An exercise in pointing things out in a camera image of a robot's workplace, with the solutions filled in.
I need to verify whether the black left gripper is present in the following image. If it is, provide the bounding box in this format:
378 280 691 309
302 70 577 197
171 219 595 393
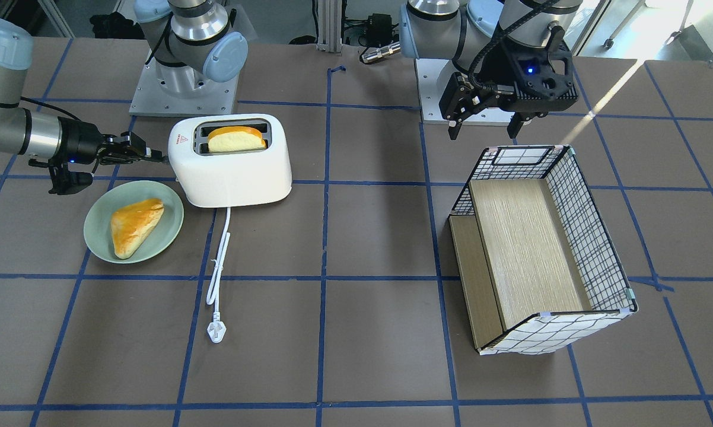
438 40 579 141

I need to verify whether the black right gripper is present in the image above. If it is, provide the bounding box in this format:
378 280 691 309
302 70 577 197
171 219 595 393
28 116 169 196

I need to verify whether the white two-slot toaster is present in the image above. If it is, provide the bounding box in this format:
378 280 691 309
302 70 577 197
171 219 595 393
167 114 292 208

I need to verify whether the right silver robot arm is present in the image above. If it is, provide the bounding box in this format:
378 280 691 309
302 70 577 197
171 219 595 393
0 1 249 195

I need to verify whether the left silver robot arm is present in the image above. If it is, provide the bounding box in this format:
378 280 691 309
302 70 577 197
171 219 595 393
399 1 581 140

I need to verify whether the bread slice in toaster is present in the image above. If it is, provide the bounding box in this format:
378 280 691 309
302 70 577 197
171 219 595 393
208 125 268 153

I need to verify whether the triangular golden pastry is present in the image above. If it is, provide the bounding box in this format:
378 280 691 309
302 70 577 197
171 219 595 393
110 198 164 259

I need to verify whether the green round plate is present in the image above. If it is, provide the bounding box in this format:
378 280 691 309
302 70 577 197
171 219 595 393
84 181 184 264

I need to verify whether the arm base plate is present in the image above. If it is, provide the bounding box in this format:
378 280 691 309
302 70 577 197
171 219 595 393
129 59 239 118
415 58 517 126

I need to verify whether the grid-patterned wire storage box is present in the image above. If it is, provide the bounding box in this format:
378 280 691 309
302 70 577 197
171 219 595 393
448 145 638 356

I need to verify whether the aluminium frame post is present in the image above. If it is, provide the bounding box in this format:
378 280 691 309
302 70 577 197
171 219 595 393
314 0 345 56

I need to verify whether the white toaster power cable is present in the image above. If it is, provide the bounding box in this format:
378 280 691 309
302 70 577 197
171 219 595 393
206 206 231 345

